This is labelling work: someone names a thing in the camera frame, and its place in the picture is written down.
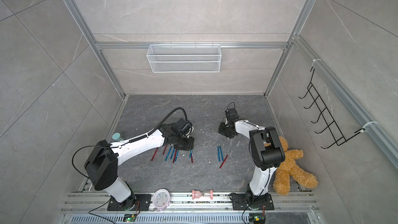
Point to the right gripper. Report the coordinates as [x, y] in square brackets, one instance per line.
[222, 130]

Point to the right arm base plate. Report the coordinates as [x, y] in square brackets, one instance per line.
[245, 201]

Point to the teal hourglass timer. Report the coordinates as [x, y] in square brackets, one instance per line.
[116, 137]

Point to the pink hourglass timer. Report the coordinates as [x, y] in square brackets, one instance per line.
[197, 194]

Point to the brown teddy bear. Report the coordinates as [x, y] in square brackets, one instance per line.
[289, 168]

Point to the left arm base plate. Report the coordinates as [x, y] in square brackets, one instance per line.
[132, 203]

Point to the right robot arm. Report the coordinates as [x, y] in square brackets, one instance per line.
[266, 151]

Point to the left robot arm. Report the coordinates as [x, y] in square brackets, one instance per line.
[102, 164]

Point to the white wire mesh basket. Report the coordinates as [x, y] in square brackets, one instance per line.
[184, 58]

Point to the black wire hook rack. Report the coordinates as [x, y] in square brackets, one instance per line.
[325, 114]

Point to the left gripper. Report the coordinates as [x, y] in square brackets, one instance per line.
[190, 146]

